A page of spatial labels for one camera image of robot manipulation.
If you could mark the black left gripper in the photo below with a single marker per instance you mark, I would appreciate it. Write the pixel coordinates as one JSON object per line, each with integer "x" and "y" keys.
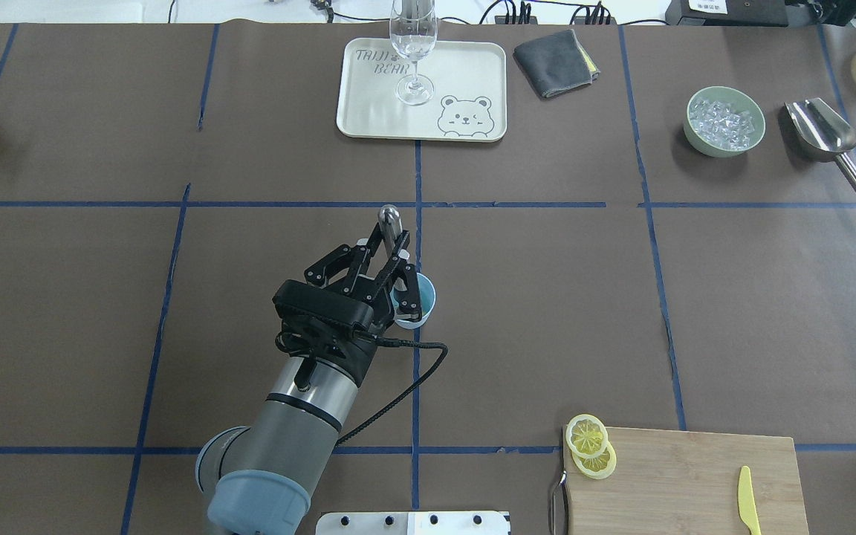
{"x": 359, "y": 273}

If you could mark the steel muddler black tip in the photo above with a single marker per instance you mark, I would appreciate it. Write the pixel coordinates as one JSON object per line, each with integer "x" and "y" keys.
{"x": 389, "y": 222}

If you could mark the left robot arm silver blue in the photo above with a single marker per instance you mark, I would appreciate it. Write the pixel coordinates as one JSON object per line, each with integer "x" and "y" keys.
{"x": 259, "y": 479}

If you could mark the light blue plastic cup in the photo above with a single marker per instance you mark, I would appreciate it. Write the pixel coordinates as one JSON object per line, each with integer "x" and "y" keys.
{"x": 427, "y": 296}

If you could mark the cream bear serving tray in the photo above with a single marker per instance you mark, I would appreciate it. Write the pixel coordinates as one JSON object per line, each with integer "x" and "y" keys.
{"x": 460, "y": 95}

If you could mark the clear wine glass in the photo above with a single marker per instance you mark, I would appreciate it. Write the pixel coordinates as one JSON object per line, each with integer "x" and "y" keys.
{"x": 413, "y": 32}

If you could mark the grey folded cloth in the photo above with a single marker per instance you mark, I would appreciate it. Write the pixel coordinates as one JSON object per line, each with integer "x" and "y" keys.
{"x": 556, "y": 64}

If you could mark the bamboo cutting board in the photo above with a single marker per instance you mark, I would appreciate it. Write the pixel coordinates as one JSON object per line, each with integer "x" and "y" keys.
{"x": 678, "y": 482}

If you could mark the green bowl of ice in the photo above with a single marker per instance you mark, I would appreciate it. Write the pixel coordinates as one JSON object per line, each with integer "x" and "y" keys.
{"x": 723, "y": 122}

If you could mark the yellow plastic knife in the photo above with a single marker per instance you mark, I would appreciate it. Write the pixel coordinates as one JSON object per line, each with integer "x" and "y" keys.
{"x": 746, "y": 501}

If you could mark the steel ice scoop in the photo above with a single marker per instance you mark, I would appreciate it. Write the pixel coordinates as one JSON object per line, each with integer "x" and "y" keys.
{"x": 824, "y": 135}

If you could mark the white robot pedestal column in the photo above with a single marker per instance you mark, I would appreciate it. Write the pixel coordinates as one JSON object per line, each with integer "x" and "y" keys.
{"x": 415, "y": 522}

